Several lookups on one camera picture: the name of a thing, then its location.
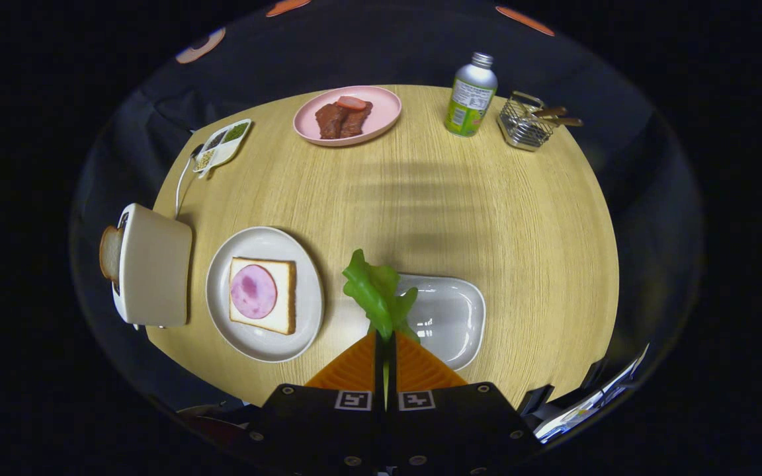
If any white divided dish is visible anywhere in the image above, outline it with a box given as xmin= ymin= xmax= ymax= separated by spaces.
xmin=192 ymin=118 xmax=252 ymax=179

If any white power cable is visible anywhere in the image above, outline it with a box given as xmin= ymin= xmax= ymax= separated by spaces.
xmin=174 ymin=149 xmax=204 ymax=220

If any toasted bread slice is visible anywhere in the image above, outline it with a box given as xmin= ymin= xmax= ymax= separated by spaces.
xmin=99 ymin=225 xmax=125 ymax=286

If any green lettuce leaf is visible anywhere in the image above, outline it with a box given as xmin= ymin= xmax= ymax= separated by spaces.
xmin=343 ymin=249 xmax=421 ymax=343

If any silver bottle green label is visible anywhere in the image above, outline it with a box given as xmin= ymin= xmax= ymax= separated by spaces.
xmin=444 ymin=52 xmax=499 ymax=138

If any metal wire basket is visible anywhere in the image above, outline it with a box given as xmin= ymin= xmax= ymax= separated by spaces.
xmin=497 ymin=91 xmax=557 ymax=152

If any cream white toaster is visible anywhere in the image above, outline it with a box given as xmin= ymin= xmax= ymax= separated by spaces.
xmin=112 ymin=203 xmax=194 ymax=329

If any round white plate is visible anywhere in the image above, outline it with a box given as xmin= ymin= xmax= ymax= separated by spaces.
xmin=206 ymin=226 xmax=325 ymax=364

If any white rectangular dish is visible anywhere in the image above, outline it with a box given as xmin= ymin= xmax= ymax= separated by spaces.
xmin=394 ymin=274 xmax=487 ymax=372

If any brown cooked meat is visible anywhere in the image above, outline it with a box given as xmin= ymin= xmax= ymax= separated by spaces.
xmin=315 ymin=99 xmax=374 ymax=140

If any white bread slice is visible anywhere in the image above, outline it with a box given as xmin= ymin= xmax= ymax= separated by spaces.
xmin=229 ymin=257 xmax=297 ymax=336

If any pink plate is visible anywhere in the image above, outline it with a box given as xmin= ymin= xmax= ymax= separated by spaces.
xmin=293 ymin=85 xmax=403 ymax=147

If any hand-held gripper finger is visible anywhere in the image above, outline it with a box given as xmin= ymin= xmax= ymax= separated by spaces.
xmin=384 ymin=331 xmax=544 ymax=476
xmin=243 ymin=331 xmax=385 ymax=476

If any pink ham slice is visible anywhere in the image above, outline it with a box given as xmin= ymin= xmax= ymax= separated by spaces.
xmin=230 ymin=264 xmax=278 ymax=319

